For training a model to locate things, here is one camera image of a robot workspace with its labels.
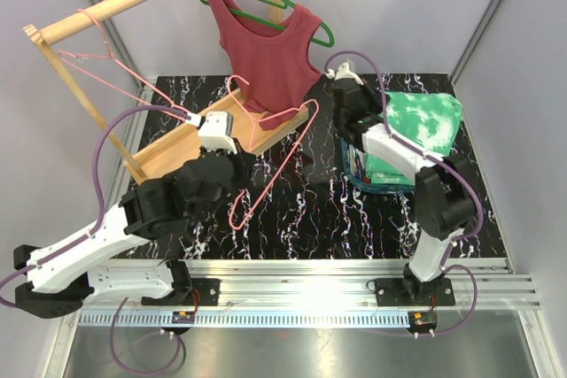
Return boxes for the blue patterned trousers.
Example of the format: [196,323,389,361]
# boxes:
[347,144,367,181]

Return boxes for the wooden clothes rack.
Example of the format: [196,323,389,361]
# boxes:
[22,0,311,187]

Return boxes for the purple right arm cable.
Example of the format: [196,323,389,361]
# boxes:
[325,50,484,339]

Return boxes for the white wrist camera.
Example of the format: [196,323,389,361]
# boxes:
[186,111,237,154]
[325,60,365,86]

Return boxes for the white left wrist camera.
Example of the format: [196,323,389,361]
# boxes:
[186,111,237,154]

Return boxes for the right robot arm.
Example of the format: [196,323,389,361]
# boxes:
[332,73,483,306]

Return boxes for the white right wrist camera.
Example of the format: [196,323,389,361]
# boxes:
[325,60,365,86]

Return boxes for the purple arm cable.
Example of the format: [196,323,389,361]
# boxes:
[0,105,196,373]
[325,50,484,339]

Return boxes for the teal transparent plastic bin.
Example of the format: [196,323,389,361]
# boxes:
[339,139,415,195]

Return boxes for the pink wire hanger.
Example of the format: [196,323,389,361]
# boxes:
[58,8,194,121]
[224,74,321,231]

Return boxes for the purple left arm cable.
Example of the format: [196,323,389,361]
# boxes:
[0,105,196,373]

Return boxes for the green plastic hanger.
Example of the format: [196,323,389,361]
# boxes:
[197,0,335,49]

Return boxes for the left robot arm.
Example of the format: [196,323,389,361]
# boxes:
[13,147,255,319]

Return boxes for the maroon tank top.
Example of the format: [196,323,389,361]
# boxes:
[207,0,322,131]

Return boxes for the green tie-dye trousers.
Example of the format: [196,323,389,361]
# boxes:
[365,90,462,187]

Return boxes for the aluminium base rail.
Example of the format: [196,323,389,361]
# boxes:
[66,259,540,329]

